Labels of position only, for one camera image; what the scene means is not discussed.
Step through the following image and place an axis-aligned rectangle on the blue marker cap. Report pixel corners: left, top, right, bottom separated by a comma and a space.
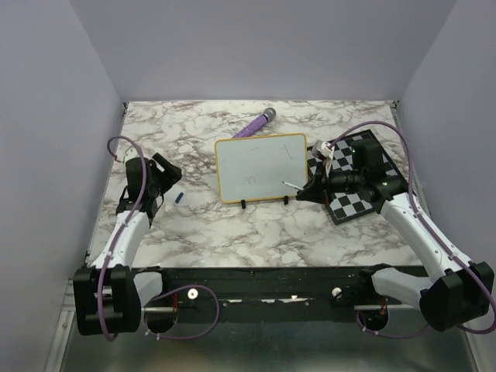
174, 192, 184, 204

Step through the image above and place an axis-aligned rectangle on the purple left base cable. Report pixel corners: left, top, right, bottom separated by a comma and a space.
143, 285, 220, 342

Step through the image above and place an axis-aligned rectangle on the yellow framed whiteboard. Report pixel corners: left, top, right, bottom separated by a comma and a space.
215, 133, 308, 204

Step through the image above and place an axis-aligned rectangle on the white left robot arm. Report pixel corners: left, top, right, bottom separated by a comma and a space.
73, 153, 182, 336

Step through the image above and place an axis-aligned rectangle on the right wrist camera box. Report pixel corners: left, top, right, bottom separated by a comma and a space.
311, 140, 335, 163

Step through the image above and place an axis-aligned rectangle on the black white chessboard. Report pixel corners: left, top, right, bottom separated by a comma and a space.
307, 129, 408, 225

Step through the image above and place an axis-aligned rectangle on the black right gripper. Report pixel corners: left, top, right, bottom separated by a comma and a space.
297, 160, 365, 205

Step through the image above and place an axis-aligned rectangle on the wire whiteboard stand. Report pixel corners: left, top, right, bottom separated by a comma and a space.
240, 195, 291, 210

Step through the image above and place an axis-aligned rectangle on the white marker pen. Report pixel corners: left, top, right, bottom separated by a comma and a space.
282, 181, 303, 191

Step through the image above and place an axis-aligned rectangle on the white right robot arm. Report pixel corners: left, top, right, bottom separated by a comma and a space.
296, 139, 494, 332

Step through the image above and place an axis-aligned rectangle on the purple glitter microphone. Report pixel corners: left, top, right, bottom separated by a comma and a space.
233, 108, 277, 138

